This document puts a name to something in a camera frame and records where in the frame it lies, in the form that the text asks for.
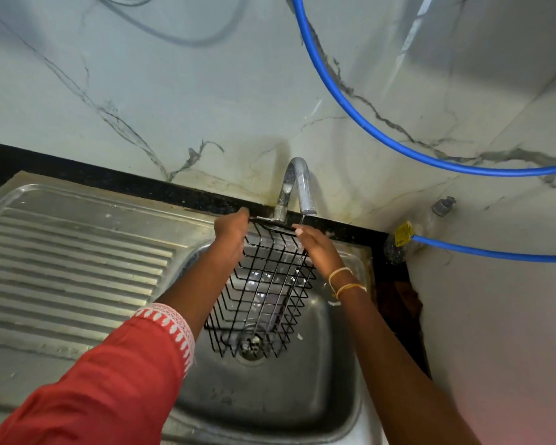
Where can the person's left hand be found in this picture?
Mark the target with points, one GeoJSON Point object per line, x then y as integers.
{"type": "Point", "coordinates": [230, 234]}

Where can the person's right hand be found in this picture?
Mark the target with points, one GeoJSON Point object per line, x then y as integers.
{"type": "Point", "coordinates": [318, 249]}

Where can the person's left fingers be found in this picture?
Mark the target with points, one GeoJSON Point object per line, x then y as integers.
{"type": "Point", "coordinates": [243, 214]}

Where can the person's right fingers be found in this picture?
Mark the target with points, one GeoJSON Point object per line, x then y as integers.
{"type": "Point", "coordinates": [301, 230]}

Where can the person's right forearm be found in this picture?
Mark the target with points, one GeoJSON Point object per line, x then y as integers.
{"type": "Point", "coordinates": [389, 361]}

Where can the person's left forearm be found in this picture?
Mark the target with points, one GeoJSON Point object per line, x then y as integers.
{"type": "Point", "coordinates": [199, 285]}

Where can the chrome sink faucet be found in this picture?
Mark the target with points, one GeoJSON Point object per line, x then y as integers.
{"type": "Point", "coordinates": [295, 189]}

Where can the gold bangle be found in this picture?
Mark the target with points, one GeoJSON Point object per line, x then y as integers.
{"type": "Point", "coordinates": [350, 289]}
{"type": "Point", "coordinates": [339, 275]}

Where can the stainless steel sink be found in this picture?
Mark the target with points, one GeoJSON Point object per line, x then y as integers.
{"type": "Point", "coordinates": [167, 296]}

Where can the sink drain strainer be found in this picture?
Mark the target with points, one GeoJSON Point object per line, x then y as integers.
{"type": "Point", "coordinates": [251, 347]}

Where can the red sleeve with white trim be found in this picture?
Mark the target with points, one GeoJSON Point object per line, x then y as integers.
{"type": "Point", "coordinates": [102, 384]}

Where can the grey wall valve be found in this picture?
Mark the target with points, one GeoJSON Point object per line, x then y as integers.
{"type": "Point", "coordinates": [443, 206]}

